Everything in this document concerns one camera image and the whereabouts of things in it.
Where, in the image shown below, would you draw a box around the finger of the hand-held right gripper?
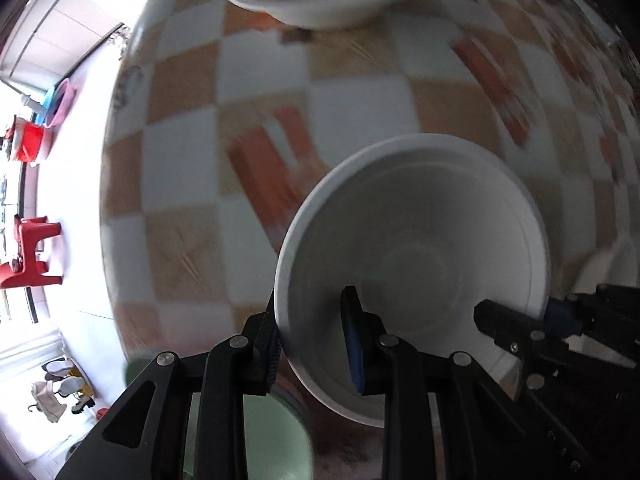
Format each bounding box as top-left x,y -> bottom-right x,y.
473,299 -> 640,463
546,283 -> 640,348

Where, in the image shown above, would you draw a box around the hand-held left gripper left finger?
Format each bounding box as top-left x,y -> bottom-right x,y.
57,287 -> 282,480

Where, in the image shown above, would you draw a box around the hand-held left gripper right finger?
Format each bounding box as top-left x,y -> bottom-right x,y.
340,285 -> 603,480

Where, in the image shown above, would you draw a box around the green plate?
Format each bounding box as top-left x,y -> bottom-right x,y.
124,357 -> 315,480

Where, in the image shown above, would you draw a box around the slippers on floor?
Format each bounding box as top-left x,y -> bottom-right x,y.
44,359 -> 87,397

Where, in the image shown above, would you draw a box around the checkered tablecloth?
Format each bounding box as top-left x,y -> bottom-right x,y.
99,0 -> 640,480

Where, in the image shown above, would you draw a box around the beige cloth bag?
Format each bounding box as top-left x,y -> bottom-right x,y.
29,381 -> 67,425

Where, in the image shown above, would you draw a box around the red plastic stool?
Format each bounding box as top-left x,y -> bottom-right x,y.
0,214 -> 64,290

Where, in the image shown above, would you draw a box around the red plastic bucket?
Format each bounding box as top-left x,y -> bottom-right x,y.
9,119 -> 52,165

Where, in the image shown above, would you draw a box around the pink plastic basin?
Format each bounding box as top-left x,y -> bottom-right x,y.
46,79 -> 77,127

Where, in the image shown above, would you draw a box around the blue plastic basin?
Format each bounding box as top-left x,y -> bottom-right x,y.
39,87 -> 59,122

